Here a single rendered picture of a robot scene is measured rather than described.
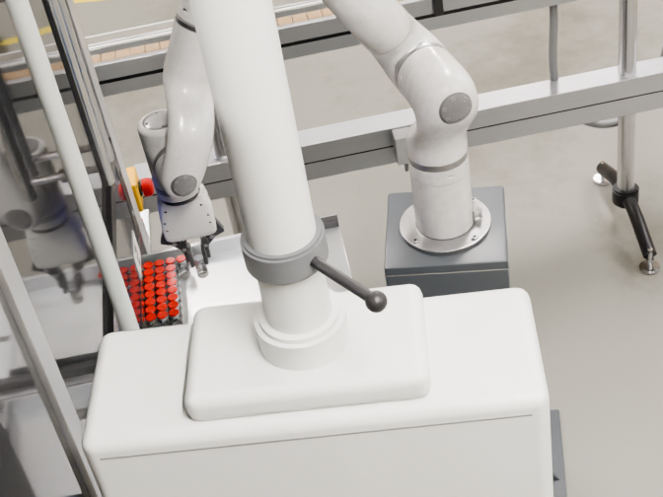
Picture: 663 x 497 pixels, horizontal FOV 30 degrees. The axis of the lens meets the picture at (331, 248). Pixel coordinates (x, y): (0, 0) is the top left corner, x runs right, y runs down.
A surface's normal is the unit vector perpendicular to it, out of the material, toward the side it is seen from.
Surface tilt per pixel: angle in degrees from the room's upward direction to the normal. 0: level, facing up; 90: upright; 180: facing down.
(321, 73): 0
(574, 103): 90
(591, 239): 0
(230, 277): 0
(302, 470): 90
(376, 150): 90
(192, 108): 48
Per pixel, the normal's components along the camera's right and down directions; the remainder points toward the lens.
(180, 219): 0.12, 0.65
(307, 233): 0.76, 0.33
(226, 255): -0.14, -0.76
